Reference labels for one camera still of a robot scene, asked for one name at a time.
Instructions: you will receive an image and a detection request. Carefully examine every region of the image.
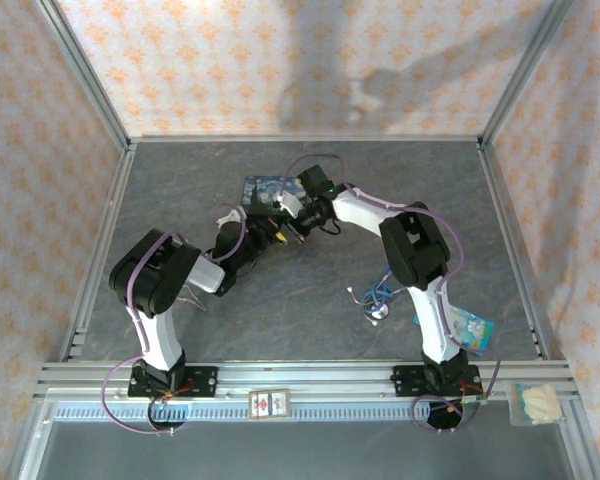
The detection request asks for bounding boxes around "blue stethoscope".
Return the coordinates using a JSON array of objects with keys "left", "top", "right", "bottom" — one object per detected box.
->
[{"left": 346, "top": 267, "right": 400, "bottom": 329}]

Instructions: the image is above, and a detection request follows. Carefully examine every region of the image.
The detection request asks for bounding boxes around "aluminium side rail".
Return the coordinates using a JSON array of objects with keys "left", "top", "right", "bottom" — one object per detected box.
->
[
  {"left": 58, "top": 143, "right": 137, "bottom": 362},
  {"left": 476, "top": 141, "right": 552, "bottom": 362}
]

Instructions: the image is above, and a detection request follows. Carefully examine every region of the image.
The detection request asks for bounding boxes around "clear bag with white contents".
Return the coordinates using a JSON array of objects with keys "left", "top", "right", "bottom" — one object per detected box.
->
[{"left": 506, "top": 381, "right": 565, "bottom": 428}]

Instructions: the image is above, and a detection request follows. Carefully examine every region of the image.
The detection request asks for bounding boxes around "starry night tin box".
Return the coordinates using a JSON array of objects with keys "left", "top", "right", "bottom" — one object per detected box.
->
[{"left": 240, "top": 174, "right": 307, "bottom": 217}]

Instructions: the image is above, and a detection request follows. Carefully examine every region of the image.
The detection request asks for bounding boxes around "wide aluminium base rail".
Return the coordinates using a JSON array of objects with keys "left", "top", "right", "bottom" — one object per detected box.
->
[{"left": 33, "top": 357, "right": 580, "bottom": 402}]

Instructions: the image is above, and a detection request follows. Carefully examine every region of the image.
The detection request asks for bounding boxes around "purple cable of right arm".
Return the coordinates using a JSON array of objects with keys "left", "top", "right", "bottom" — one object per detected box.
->
[{"left": 283, "top": 152, "right": 504, "bottom": 434}]

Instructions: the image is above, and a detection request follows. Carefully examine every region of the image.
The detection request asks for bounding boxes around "thin white wire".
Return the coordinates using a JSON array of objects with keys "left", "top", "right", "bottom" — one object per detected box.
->
[{"left": 175, "top": 287, "right": 207, "bottom": 315}]

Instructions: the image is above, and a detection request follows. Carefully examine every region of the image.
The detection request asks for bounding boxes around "framed card with red mark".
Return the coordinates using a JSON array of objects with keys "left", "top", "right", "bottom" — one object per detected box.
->
[{"left": 248, "top": 388, "right": 293, "bottom": 420}]

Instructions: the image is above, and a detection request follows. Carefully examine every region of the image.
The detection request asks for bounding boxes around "light blue printed packet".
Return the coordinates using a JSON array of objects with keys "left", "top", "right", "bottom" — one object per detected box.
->
[{"left": 446, "top": 305, "right": 496, "bottom": 357}]

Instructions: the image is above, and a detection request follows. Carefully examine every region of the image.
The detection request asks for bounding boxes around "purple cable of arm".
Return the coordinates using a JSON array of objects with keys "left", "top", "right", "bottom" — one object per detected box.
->
[
  {"left": 101, "top": 202, "right": 249, "bottom": 437},
  {"left": 283, "top": 152, "right": 504, "bottom": 434}
]

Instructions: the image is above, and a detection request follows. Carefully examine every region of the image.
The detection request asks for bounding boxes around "slotted grey cable duct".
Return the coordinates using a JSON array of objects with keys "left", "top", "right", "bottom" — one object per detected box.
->
[{"left": 53, "top": 401, "right": 512, "bottom": 422}]

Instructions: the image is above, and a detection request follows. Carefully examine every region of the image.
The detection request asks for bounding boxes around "aluminium frame post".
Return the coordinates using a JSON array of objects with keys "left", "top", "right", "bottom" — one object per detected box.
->
[
  {"left": 478, "top": 0, "right": 577, "bottom": 147},
  {"left": 33, "top": 0, "right": 132, "bottom": 150}
]

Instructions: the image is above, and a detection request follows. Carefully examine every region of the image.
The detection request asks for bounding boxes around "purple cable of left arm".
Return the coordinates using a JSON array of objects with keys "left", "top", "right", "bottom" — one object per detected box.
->
[{"left": 101, "top": 202, "right": 249, "bottom": 437}]

